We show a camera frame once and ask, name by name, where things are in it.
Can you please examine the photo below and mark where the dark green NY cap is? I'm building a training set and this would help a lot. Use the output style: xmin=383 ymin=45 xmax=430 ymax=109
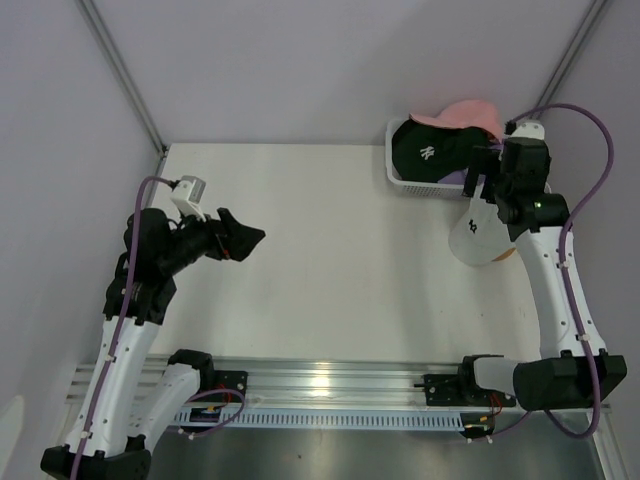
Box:
xmin=391 ymin=120 xmax=495 ymax=183

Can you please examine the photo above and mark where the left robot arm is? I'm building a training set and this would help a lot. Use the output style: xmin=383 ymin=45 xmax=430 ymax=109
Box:
xmin=40 ymin=208 xmax=266 ymax=479

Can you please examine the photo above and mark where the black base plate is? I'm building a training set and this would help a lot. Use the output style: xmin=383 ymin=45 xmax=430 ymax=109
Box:
xmin=212 ymin=370 xmax=249 ymax=405
xmin=413 ymin=374 xmax=516 ymax=408

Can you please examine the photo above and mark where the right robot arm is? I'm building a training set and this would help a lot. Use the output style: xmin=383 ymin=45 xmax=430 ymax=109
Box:
xmin=450 ymin=134 xmax=627 ymax=412

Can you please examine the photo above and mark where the white NY baseball cap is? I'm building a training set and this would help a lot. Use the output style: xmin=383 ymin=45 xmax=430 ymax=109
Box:
xmin=448 ymin=186 xmax=515 ymax=267

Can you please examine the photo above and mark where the aluminium corner post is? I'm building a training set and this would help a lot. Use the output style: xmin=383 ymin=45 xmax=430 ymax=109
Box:
xmin=74 ymin=0 xmax=168 ymax=158
xmin=534 ymin=0 xmax=614 ymax=108

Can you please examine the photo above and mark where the aluminium mounting rail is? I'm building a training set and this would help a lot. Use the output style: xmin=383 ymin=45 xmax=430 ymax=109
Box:
xmin=67 ymin=350 xmax=485 ymax=411

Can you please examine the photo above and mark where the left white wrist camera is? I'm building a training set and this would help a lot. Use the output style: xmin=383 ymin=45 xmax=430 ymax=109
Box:
xmin=170 ymin=175 xmax=206 ymax=221

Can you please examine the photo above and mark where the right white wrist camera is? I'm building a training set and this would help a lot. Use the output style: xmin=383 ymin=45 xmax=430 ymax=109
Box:
xmin=505 ymin=119 xmax=545 ymax=141

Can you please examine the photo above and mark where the left aluminium corner post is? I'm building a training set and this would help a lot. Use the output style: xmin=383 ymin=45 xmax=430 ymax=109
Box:
xmin=74 ymin=0 xmax=168 ymax=158

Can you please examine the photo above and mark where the purple LA baseball cap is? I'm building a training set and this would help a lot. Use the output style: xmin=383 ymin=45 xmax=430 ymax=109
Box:
xmin=439 ymin=169 xmax=468 ymax=185

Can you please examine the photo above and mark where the white plastic basket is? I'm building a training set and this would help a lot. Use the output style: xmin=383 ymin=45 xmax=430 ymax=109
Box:
xmin=384 ymin=118 xmax=466 ymax=200

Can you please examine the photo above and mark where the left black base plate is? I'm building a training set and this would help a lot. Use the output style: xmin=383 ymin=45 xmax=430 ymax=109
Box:
xmin=212 ymin=370 xmax=249 ymax=405

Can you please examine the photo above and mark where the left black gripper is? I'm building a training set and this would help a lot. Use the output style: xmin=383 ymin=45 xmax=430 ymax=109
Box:
xmin=159 ymin=201 xmax=264 ymax=275

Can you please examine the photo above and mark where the pink baseball cap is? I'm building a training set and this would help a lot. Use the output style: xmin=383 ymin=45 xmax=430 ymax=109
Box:
xmin=409 ymin=100 xmax=503 ymax=140

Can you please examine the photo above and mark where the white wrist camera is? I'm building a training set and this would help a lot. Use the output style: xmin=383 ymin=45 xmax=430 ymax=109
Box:
xmin=505 ymin=119 xmax=545 ymax=141
xmin=170 ymin=175 xmax=206 ymax=221

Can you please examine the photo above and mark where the wooden hat stand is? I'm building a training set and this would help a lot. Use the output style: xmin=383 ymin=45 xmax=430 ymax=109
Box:
xmin=492 ymin=247 xmax=516 ymax=262

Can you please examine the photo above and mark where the right aluminium corner post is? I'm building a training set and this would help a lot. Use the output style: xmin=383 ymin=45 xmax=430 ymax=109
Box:
xmin=534 ymin=0 xmax=614 ymax=108

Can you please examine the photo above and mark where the white slotted cable duct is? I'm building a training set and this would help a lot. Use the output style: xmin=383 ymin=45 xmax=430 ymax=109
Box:
xmin=170 ymin=407 xmax=493 ymax=433

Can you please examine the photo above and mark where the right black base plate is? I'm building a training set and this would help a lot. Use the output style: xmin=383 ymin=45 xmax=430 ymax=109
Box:
xmin=413 ymin=374 xmax=516 ymax=408

